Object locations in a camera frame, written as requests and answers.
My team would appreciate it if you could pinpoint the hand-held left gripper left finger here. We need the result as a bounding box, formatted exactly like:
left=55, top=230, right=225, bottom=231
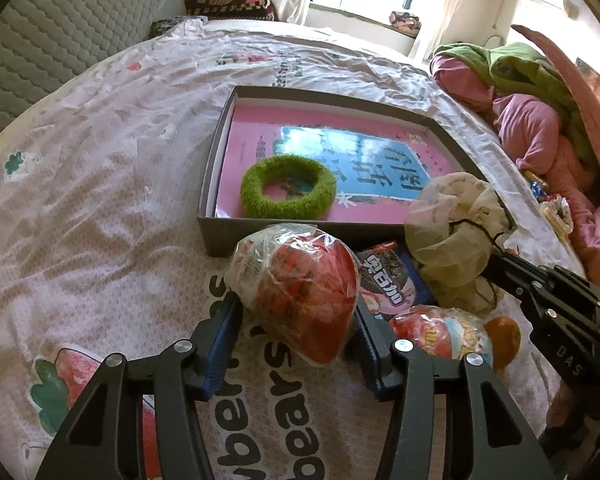
left=35, top=292, right=244, bottom=480

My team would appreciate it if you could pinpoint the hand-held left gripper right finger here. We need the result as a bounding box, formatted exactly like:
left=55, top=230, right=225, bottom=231
left=352, top=296, right=551, bottom=480

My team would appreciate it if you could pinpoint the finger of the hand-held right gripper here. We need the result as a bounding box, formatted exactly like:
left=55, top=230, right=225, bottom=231
left=485, top=247, right=551, bottom=306

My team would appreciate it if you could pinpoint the orange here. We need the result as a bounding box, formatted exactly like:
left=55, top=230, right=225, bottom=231
left=482, top=316, right=522, bottom=371

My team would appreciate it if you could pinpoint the bagged red instant noodle bowl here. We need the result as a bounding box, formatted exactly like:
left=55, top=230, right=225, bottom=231
left=228, top=223, right=362, bottom=366
left=389, top=305, right=496, bottom=368

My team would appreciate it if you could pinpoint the beige mesh bag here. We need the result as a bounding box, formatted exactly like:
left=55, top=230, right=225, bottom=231
left=404, top=172, right=513, bottom=316

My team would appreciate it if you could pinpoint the grey shallow cardboard box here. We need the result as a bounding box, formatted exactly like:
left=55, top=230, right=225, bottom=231
left=196, top=85, right=506, bottom=259

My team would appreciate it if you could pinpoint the blue cookie packet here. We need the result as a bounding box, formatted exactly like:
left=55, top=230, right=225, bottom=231
left=355, top=241, right=438, bottom=320

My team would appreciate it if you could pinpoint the pile of small snack packets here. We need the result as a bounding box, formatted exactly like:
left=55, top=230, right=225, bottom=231
left=522, top=167, right=576, bottom=236

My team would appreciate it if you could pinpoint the pile of pink green bedding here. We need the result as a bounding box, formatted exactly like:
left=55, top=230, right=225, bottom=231
left=430, top=55, right=600, bottom=281

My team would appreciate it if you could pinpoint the green fuzzy scrunchie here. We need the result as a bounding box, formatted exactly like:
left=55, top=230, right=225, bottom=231
left=240, top=155, right=337, bottom=221

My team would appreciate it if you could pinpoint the reddish brown board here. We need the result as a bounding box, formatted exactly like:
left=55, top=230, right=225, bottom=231
left=511, top=24, right=600, bottom=171

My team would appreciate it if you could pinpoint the green blanket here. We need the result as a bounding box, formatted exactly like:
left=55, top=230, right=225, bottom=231
left=432, top=42, right=596, bottom=161

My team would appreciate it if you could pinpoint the pink and blue book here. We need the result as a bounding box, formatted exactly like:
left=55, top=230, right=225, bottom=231
left=215, top=105, right=461, bottom=223

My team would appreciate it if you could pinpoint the pink strawberry printed bedsheet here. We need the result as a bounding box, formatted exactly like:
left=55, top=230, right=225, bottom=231
left=0, top=20, right=596, bottom=480

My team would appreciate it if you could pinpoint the patterned cloth on windowsill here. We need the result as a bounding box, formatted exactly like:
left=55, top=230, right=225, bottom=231
left=389, top=10, right=422, bottom=36

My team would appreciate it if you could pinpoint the dark patterned cloth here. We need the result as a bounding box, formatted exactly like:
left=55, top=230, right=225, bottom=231
left=150, top=16, right=208, bottom=39

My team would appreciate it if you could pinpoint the dark checkered folded blanket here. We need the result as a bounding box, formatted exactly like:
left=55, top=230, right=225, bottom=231
left=187, top=0, right=277, bottom=22

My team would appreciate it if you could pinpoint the grey quilted headboard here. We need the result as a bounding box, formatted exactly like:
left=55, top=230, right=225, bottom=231
left=0, top=0, right=188, bottom=148

